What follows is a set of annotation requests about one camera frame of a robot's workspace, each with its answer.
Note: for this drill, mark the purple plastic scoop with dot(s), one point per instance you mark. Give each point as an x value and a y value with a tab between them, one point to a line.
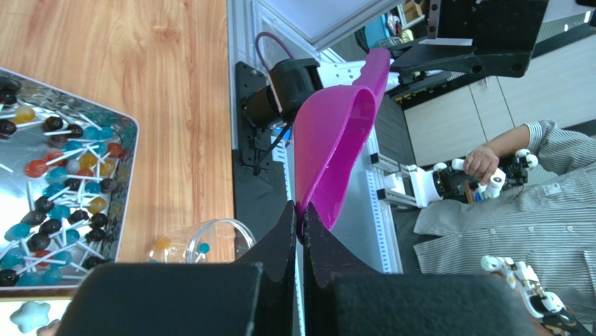
330	130

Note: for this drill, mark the person in striped shirt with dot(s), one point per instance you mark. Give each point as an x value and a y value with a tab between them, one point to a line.
550	226

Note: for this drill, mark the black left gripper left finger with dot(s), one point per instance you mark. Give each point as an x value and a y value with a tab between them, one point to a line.
271	263

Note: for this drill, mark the gold tin of star candies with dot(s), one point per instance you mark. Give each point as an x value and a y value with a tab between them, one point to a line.
32	317

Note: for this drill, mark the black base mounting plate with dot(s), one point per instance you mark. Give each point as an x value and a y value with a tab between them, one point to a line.
261	188

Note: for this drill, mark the person's hand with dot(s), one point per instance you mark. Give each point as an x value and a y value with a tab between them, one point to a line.
481	163

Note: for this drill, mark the clear plastic jar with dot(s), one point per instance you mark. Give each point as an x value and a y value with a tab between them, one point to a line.
221	240

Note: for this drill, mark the pink tin of lollipops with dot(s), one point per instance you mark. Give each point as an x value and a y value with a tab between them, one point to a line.
66	173

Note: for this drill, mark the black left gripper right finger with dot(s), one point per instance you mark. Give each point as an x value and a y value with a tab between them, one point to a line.
328	310

